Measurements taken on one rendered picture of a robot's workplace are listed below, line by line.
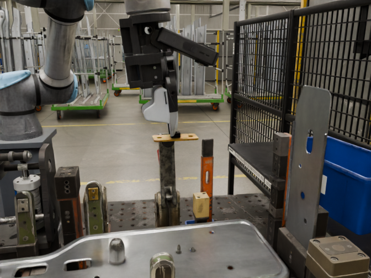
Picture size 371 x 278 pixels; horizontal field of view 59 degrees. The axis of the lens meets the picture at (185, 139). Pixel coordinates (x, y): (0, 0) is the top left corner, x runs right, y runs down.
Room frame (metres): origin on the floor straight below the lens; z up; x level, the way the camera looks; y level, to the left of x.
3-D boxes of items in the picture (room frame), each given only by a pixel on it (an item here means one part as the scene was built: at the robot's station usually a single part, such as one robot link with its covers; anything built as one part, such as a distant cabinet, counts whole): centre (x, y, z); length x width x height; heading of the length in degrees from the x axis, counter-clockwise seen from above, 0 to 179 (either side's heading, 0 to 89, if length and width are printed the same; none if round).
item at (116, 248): (0.58, 0.14, 1.02); 0.03 x 0.03 x 0.07
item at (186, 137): (0.60, 0.02, 1.25); 0.08 x 0.04 x 0.01; 102
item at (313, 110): (0.64, -0.25, 1.17); 0.12 x 0.01 x 0.34; 12
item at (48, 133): (1.17, 0.61, 0.90); 0.21 x 0.21 x 0.40; 7
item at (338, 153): (0.78, -0.39, 1.10); 0.30 x 0.17 x 0.13; 19
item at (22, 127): (1.17, 0.61, 1.15); 0.15 x 0.15 x 0.10
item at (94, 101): (7.40, 2.29, 0.88); 1.91 x 1.00 x 1.76; 8
